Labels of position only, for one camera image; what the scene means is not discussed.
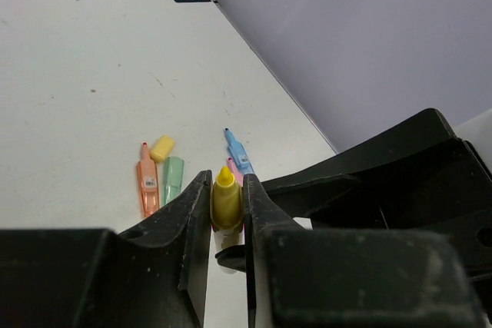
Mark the green highlighter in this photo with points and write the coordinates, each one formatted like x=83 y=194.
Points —
x=172 y=178

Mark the orange highlighter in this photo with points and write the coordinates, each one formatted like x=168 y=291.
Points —
x=147 y=174

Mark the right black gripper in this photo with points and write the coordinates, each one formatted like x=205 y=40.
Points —
x=416 y=175

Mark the blue small highlighter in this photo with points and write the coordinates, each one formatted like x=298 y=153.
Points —
x=238 y=153

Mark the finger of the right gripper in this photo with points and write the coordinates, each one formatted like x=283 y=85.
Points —
x=232 y=258

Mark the yellow highlighter cap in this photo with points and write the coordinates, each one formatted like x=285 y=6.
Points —
x=162 y=148

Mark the pink highlighter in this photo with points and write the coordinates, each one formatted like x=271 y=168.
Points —
x=235 y=171

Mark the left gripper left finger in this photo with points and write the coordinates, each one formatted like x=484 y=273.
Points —
x=153 y=274

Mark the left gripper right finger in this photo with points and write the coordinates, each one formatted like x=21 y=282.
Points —
x=347 y=277

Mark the pale yellow highlighter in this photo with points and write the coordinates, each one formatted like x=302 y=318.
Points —
x=226 y=208

